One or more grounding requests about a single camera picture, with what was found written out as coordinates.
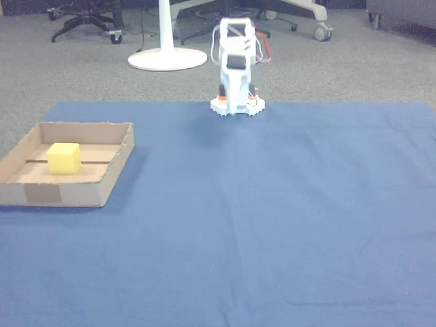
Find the white chair base with casters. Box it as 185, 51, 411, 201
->
169, 0, 335, 43

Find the blue table cloth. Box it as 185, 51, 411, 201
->
0, 101, 436, 327

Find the black floor cable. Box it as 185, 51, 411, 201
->
136, 5, 157, 55

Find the white pedestal table base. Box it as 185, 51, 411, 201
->
127, 0, 208, 72

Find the red robot cable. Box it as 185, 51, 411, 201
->
253, 30, 273, 65

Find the shallow cardboard box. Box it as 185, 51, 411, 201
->
0, 121, 136, 208

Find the black office chair base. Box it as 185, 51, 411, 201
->
46, 0, 125, 46

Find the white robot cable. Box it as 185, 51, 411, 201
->
210, 25, 223, 67

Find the yellow foam block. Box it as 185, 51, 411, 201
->
46, 142, 83, 177

